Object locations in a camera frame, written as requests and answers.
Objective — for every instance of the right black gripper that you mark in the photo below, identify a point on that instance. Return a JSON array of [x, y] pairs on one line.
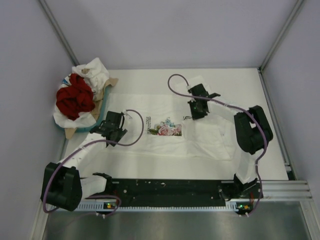
[[194, 115]]

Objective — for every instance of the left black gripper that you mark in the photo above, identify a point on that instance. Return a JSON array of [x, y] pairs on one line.
[[121, 132]]

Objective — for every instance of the white floral print t-shirt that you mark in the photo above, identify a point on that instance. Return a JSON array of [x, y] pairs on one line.
[[167, 129]]

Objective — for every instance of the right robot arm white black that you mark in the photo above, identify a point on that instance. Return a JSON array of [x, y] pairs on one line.
[[252, 133]]

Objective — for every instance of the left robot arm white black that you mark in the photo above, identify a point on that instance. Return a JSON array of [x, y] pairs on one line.
[[63, 185]]

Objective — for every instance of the white t-shirts in basket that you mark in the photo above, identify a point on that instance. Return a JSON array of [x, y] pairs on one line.
[[97, 72]]

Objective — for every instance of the tan cloth in basket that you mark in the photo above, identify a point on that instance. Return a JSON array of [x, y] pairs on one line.
[[111, 82]]

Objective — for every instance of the red t-shirt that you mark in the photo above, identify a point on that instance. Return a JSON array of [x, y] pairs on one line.
[[75, 98]]

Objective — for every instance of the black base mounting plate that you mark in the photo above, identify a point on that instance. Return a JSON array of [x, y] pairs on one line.
[[179, 193]]

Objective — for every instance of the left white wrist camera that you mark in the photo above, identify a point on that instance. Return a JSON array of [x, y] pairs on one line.
[[125, 113]]

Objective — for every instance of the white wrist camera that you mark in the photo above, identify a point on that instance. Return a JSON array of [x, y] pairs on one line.
[[125, 113], [189, 90]]

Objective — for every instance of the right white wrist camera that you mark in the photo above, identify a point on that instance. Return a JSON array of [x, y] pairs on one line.
[[189, 90]]

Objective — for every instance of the grey slotted cable duct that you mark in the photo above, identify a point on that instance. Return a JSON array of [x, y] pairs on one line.
[[102, 206]]

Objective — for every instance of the aluminium extrusion rail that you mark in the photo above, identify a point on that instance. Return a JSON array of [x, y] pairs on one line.
[[283, 190]]

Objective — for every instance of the left aluminium frame post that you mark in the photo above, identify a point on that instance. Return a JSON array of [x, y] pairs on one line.
[[58, 31]]

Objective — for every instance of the aluminium frame post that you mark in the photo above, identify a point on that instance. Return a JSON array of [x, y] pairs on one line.
[[294, 13], [58, 31]]

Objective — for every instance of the right aluminium frame post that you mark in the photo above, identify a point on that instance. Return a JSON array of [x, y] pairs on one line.
[[294, 13]]

